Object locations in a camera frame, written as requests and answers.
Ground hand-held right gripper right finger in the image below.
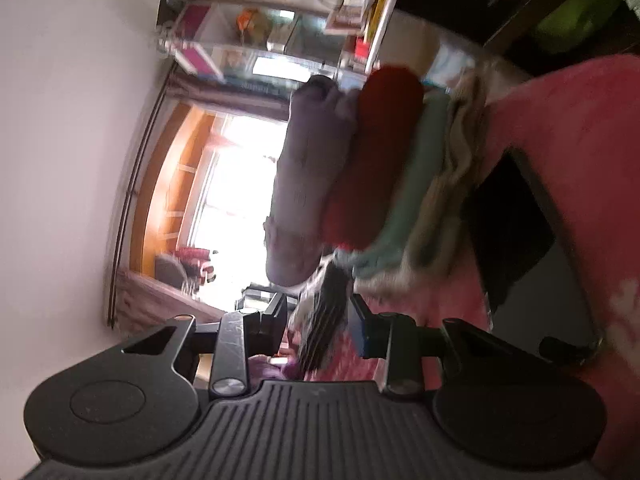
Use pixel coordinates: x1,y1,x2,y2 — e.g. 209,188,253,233
349,294,543,397

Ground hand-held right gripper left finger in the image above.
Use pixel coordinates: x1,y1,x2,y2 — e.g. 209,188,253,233
120,294,289,401

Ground hanging dark red clothes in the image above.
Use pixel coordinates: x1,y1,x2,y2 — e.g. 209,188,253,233
155,245,218,293

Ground stack of colourful folded clothes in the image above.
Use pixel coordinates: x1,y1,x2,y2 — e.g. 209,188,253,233
357,70,493,301

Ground dark striped folded garment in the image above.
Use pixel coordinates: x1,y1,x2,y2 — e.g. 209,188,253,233
292,260,353,373

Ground purple floral folded blanket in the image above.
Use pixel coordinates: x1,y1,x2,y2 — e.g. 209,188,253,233
264,74,362,288

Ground red folded garment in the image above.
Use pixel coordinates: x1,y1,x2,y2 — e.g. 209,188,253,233
322,65,426,253

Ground teal folded garment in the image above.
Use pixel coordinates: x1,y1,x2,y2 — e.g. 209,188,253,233
350,91,453,281

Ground wooden cabinet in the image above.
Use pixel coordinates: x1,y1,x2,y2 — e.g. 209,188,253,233
129,102,221,281

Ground black tablet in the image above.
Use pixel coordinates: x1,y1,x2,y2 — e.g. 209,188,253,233
462,147,608,368

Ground dark curtain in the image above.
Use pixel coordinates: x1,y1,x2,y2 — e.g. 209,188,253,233
165,72,301,121

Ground glass cabinet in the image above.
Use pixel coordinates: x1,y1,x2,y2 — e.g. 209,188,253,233
157,0,371,86

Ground green bag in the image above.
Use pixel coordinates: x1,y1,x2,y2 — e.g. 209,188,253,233
532,0,623,56

